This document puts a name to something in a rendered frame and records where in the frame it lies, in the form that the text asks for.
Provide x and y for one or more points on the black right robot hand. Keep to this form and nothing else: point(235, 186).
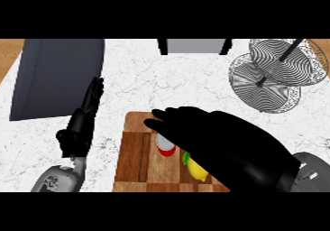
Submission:
point(226, 150)

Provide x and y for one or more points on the wooden cutting board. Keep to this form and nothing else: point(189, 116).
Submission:
point(145, 162)

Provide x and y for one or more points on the yellow lemon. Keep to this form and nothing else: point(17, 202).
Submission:
point(197, 171)

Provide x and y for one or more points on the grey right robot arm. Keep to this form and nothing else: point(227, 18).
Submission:
point(311, 174)

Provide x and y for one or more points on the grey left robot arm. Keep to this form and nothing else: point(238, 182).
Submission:
point(61, 176)

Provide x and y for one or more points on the grey appliance with black frame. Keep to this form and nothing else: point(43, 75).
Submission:
point(195, 45)

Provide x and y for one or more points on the red and white can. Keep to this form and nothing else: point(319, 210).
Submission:
point(166, 147)

